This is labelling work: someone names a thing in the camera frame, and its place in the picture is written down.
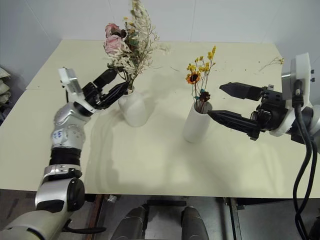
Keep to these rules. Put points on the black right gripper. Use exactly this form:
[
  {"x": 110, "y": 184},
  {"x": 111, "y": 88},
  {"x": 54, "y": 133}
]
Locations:
[{"x": 271, "y": 110}]

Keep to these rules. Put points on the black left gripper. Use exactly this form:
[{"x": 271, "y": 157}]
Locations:
[{"x": 95, "y": 96}]

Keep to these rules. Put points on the pink rose dried bouquet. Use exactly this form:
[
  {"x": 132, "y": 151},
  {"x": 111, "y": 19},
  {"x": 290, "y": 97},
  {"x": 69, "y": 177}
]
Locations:
[{"x": 136, "y": 47}]

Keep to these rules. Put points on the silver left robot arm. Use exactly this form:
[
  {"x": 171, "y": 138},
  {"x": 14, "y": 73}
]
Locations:
[{"x": 70, "y": 130}]

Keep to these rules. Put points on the loose dried flower sprig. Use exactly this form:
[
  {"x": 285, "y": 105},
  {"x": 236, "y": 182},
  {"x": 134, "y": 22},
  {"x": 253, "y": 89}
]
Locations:
[{"x": 273, "y": 62}]

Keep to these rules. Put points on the white bottle-shaped vase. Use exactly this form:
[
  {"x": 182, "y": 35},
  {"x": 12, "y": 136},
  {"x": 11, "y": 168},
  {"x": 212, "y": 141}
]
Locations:
[{"x": 133, "y": 108}]

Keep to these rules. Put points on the white cylinder vase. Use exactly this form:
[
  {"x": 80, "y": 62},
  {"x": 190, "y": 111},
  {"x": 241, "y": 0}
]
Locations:
[{"x": 196, "y": 125}]

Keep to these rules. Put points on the yellow sunflower bouquet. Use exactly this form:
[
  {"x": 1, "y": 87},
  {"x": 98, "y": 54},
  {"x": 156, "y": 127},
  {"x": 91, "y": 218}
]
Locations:
[{"x": 197, "y": 75}]

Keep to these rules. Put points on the small loose twig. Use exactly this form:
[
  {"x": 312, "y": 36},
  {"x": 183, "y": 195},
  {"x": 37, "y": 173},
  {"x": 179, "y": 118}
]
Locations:
[{"x": 175, "y": 68}]

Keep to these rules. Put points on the grey bag pile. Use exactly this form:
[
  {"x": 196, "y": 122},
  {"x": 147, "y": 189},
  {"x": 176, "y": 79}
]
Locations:
[{"x": 4, "y": 85}]

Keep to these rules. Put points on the dark rounded shape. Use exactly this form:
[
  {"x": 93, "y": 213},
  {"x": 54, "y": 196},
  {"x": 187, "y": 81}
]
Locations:
[
  {"x": 131, "y": 222},
  {"x": 193, "y": 223}
]

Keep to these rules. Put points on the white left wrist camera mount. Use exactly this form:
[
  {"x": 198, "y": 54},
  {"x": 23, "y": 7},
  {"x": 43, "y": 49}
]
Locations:
[{"x": 68, "y": 78}]

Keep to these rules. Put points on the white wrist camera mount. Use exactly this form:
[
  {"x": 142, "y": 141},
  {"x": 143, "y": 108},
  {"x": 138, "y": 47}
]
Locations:
[
  {"x": 68, "y": 78},
  {"x": 303, "y": 65}
]

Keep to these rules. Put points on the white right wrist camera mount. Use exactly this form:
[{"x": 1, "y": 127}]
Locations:
[{"x": 303, "y": 65}]

